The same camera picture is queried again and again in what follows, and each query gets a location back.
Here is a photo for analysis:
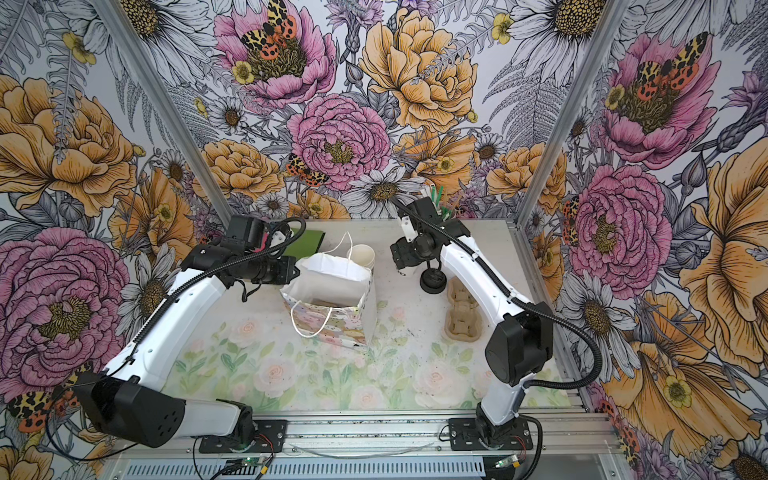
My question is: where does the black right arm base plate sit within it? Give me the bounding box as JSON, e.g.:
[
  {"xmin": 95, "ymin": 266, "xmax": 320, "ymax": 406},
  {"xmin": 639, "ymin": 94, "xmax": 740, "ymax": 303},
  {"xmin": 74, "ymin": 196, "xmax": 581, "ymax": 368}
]
[{"xmin": 448, "ymin": 418, "xmax": 534, "ymax": 451}]

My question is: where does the aluminium corner post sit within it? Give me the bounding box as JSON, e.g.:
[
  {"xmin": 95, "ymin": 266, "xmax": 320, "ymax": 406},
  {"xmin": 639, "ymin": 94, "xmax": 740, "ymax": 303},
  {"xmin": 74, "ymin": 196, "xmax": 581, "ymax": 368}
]
[
  {"xmin": 514, "ymin": 0, "xmax": 630, "ymax": 230},
  {"xmin": 94, "ymin": 1, "xmax": 233, "ymax": 227}
]

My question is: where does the brown pulp cup carrier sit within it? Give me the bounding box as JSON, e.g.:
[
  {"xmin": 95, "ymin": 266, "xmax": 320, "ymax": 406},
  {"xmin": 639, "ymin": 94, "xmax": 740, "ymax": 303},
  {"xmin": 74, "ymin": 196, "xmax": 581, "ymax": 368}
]
[{"xmin": 443, "ymin": 277, "xmax": 485, "ymax": 343}]

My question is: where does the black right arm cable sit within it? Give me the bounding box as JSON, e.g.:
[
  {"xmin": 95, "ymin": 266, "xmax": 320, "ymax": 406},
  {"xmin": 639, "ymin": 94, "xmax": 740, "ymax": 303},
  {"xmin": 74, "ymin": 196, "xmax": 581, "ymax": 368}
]
[{"xmin": 392, "ymin": 197, "xmax": 604, "ymax": 391}]

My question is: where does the stack of paper cups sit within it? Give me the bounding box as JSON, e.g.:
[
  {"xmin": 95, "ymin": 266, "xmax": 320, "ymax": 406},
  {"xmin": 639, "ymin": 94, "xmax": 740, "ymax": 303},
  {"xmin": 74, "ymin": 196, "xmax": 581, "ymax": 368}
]
[{"xmin": 347, "ymin": 244, "xmax": 376, "ymax": 270}]

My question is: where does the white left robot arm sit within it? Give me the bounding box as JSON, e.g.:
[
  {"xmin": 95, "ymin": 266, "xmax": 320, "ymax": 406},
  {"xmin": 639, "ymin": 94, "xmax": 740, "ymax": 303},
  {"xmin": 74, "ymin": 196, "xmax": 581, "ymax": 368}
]
[{"xmin": 72, "ymin": 216, "xmax": 306, "ymax": 449}]

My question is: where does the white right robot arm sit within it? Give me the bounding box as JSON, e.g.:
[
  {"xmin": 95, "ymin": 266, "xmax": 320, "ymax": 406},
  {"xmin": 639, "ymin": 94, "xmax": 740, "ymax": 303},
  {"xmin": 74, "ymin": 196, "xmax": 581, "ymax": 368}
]
[{"xmin": 390, "ymin": 198, "xmax": 553, "ymax": 449}]

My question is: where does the aluminium front frame rail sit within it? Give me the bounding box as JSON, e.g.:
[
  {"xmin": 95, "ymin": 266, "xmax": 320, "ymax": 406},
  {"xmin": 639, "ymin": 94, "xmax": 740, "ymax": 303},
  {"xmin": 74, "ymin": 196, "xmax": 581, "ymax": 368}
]
[{"xmin": 107, "ymin": 410, "xmax": 619, "ymax": 457}]

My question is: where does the stack of black lids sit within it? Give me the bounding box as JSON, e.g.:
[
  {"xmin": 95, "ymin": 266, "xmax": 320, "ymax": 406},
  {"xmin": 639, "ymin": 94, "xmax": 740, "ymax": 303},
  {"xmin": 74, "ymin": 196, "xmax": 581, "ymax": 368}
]
[{"xmin": 420, "ymin": 268, "xmax": 448, "ymax": 295}]

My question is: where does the white ventilated cable duct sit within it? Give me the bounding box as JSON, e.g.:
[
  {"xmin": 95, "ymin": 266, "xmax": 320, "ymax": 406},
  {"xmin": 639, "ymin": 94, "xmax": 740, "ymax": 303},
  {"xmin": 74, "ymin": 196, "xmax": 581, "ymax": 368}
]
[{"xmin": 113, "ymin": 456, "xmax": 486, "ymax": 479}]

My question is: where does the cartoon animal paper gift bag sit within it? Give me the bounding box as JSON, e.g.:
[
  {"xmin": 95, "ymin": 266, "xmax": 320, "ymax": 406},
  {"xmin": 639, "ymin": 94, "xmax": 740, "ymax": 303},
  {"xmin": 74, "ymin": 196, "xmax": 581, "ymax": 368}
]
[{"xmin": 280, "ymin": 233, "xmax": 377, "ymax": 350}]

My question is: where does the aluminium left corner post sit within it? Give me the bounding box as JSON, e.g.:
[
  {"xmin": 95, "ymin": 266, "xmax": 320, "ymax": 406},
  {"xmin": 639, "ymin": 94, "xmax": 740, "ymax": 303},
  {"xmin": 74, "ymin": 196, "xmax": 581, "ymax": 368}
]
[{"xmin": 94, "ymin": 1, "xmax": 233, "ymax": 227}]

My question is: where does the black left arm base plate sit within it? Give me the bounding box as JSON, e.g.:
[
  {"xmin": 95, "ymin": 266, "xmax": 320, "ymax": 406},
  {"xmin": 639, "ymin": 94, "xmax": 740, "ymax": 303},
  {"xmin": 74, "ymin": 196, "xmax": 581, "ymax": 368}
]
[{"xmin": 198, "ymin": 419, "xmax": 288, "ymax": 454}]

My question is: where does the aluminium right corner post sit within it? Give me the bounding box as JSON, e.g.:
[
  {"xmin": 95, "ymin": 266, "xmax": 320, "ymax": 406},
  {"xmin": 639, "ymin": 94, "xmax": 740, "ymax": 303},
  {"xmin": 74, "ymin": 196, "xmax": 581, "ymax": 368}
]
[{"xmin": 514, "ymin": 0, "xmax": 630, "ymax": 230}]

